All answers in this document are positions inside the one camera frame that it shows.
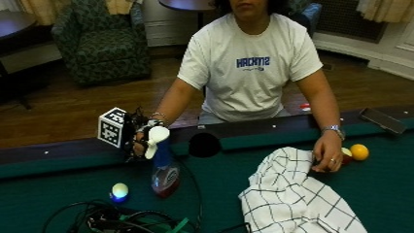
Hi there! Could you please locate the spray bottle with white trigger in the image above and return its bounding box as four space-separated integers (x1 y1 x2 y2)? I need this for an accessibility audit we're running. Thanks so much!
143 125 182 199

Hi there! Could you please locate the red and yellow apple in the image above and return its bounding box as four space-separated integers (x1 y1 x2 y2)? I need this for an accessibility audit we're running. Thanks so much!
340 147 354 165

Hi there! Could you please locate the yellow round fruit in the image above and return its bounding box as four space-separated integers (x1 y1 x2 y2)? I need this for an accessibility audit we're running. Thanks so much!
348 143 371 162

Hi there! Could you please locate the white cube with black markers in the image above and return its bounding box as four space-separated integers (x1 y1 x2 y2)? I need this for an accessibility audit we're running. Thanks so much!
97 107 127 150

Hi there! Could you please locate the silver wristwatch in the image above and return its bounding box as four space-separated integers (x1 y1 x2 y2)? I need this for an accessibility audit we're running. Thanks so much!
319 124 346 142

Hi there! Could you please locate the white cloth with black grid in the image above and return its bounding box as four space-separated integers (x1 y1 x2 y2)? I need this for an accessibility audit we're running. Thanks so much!
236 146 368 233

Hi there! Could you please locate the glowing pale ball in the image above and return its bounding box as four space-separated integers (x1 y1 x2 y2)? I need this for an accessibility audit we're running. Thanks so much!
109 183 130 204

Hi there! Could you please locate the black phone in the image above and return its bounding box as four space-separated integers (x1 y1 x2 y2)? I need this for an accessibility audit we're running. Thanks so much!
358 107 408 135

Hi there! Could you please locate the the person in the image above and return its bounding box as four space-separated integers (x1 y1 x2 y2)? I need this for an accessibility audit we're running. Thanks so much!
150 0 346 173

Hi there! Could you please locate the green patterned armchair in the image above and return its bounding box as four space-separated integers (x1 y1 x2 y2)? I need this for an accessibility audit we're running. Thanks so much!
50 0 153 86

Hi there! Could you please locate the blue chair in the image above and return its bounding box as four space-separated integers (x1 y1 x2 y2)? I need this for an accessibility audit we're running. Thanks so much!
288 2 323 37

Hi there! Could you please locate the dark round table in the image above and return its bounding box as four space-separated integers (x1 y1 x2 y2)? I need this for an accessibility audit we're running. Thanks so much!
157 0 216 30

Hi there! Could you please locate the dark wooden side table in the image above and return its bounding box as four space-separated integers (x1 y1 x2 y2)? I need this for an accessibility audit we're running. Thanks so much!
0 11 39 111

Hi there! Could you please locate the long black glove cable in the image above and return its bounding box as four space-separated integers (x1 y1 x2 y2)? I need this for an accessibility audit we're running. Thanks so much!
173 158 204 232

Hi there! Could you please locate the bundle of black cables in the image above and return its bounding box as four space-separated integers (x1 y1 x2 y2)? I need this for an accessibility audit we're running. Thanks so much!
41 199 191 233

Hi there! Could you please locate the green strap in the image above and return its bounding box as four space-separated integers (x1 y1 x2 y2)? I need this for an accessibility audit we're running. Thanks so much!
166 217 191 233

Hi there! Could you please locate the dark wall radiator grille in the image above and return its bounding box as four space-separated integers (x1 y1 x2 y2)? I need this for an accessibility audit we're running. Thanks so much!
310 0 388 45

